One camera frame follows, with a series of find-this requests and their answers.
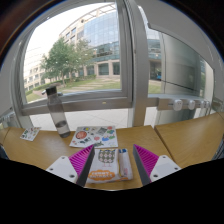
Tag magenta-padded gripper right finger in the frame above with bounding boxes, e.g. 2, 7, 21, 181
133, 144, 182, 186

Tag white printed towel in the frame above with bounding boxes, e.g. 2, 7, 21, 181
85, 147, 134, 185

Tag large colourful sticker sheet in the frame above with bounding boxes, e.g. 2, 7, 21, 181
69, 125, 119, 149

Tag white window knob row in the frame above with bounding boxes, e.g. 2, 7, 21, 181
158, 97, 214, 112

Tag glass-fronted building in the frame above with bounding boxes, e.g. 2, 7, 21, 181
58, 3, 122, 78

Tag grey window frame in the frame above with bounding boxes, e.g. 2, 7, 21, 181
11, 0, 134, 116

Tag green tree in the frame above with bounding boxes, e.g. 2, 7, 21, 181
41, 37, 94, 84

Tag grey transparent water bottle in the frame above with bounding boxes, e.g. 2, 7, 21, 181
45, 84, 72, 139

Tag small colourful sticker sheet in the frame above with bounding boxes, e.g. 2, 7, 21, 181
19, 126, 42, 142

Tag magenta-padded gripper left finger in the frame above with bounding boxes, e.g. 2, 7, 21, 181
45, 144, 96, 187

